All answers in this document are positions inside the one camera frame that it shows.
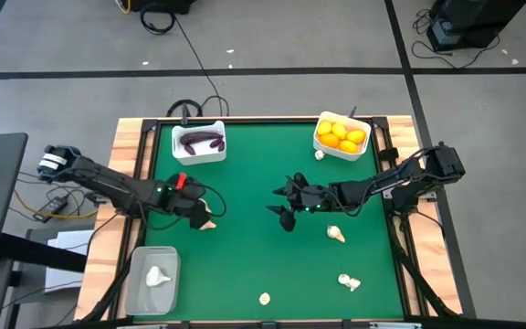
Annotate coiled black cable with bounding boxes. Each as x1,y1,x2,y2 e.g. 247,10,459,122
138,2,177,37

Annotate black support beam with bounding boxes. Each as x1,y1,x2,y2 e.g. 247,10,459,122
0,231,89,274

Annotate long black floor cable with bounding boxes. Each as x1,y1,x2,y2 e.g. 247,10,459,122
174,16,226,118

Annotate yellow floor cable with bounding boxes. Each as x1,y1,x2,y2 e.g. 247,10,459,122
13,189,100,220

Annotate black cable bundle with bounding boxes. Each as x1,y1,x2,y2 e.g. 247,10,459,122
165,94,231,127

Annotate white plastic basket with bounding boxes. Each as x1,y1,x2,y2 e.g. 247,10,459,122
170,120,227,166
311,111,373,163

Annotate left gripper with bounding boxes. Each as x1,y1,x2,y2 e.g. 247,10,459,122
164,175,212,230

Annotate long purple sweet potato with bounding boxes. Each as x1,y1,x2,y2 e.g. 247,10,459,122
179,131,225,146

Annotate green table mat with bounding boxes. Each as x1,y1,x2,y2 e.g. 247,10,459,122
144,122,405,321

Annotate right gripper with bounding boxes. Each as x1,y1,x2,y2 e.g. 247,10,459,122
266,172,337,233

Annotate white paper sheets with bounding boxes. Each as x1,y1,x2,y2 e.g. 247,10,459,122
43,229,96,293

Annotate black metal table frame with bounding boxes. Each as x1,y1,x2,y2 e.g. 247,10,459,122
75,115,465,329

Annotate black floor box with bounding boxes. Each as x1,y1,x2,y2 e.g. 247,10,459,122
128,0,196,15

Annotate black equipment case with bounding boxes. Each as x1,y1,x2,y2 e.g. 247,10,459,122
426,0,526,52

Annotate black power adapter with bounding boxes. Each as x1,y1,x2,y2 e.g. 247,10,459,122
33,195,71,224

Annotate translucent grey plastic bin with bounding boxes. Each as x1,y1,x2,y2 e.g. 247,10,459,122
124,245,182,316

